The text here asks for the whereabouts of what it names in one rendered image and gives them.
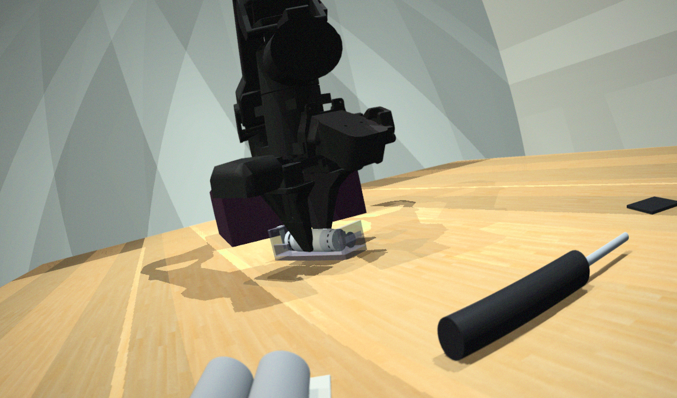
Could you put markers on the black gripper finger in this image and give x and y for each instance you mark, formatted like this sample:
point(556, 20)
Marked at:
point(322, 198)
point(291, 206)

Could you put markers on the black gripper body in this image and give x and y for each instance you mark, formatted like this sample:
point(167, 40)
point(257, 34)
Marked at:
point(279, 165)

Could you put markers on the white cylinder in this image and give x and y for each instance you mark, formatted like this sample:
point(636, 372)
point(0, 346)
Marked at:
point(324, 240)

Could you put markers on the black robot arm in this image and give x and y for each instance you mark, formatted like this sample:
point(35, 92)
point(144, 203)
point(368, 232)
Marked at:
point(300, 46)

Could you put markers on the black-handled screwdriver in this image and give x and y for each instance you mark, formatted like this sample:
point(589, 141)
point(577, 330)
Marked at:
point(475, 326)

